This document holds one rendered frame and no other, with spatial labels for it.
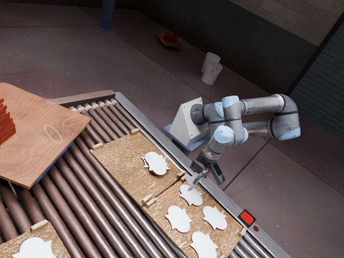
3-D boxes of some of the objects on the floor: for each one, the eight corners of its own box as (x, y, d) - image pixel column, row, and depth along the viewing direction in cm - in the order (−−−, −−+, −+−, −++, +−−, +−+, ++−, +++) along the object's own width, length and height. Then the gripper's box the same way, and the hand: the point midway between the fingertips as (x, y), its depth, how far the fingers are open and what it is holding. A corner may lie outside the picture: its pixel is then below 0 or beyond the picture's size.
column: (152, 178, 254) (183, 111, 204) (180, 204, 241) (220, 139, 191) (125, 197, 226) (152, 125, 176) (154, 228, 213) (193, 159, 162)
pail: (213, 77, 514) (221, 61, 493) (200, 72, 508) (207, 56, 487) (212, 71, 538) (219, 55, 516) (199, 66, 532) (206, 50, 511)
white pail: (197, 79, 482) (205, 61, 460) (204, 76, 505) (212, 59, 483) (210, 86, 473) (218, 69, 451) (216, 83, 496) (224, 67, 474)
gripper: (213, 141, 122) (197, 167, 134) (190, 155, 108) (174, 184, 120) (227, 152, 119) (209, 178, 131) (205, 169, 105) (188, 196, 117)
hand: (197, 185), depth 124 cm, fingers open, 14 cm apart
